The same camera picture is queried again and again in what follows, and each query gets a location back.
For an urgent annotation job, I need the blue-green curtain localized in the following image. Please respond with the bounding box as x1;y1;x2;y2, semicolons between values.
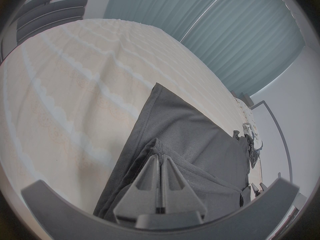
179;0;307;98
103;0;235;41

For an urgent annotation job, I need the grey bedside table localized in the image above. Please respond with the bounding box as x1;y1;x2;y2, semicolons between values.
230;90;253;107

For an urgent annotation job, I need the pile of clothes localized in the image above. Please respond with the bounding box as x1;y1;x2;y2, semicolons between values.
241;121;264;169

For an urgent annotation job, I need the bed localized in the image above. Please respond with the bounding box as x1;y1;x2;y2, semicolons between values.
0;18;293;214

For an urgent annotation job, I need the white printed pillow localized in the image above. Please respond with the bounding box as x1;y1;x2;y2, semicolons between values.
235;98;263;147

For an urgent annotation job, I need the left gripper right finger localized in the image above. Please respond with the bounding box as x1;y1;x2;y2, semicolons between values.
161;155;208;219

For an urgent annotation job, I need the black T-shirt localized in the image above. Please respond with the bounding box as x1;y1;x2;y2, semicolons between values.
93;82;252;220

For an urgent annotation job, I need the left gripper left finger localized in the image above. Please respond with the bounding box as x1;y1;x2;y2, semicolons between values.
113;154;161;219

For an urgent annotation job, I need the black chest of drawers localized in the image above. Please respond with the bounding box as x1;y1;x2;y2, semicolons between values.
1;0;88;59

